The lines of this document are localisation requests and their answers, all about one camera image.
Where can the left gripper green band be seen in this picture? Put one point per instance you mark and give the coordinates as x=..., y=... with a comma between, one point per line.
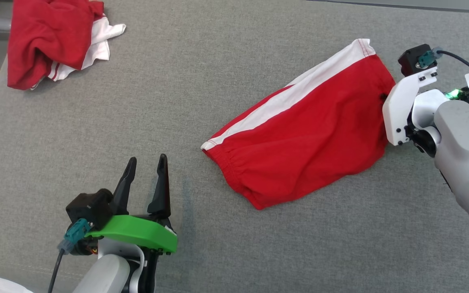
x=136, y=232

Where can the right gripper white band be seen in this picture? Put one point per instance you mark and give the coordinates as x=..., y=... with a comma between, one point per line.
x=397, y=110

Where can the red shorts white stripe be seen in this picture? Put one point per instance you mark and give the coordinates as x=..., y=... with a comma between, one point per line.
x=307, y=138

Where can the red white basketball jersey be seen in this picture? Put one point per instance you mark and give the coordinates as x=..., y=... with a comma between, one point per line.
x=43, y=36

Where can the right white grey robot arm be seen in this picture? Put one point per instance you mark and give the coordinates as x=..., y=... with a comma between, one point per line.
x=466, y=150

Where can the left black wrist motor cylinder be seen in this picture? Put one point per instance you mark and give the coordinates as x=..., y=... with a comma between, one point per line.
x=80, y=247

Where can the right black wrist camera box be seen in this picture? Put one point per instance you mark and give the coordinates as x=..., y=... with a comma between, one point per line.
x=411, y=61

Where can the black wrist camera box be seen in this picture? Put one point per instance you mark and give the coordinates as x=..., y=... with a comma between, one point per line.
x=90, y=207
x=411, y=61

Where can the left black wrist camera box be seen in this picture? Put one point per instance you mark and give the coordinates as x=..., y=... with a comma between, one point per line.
x=90, y=207

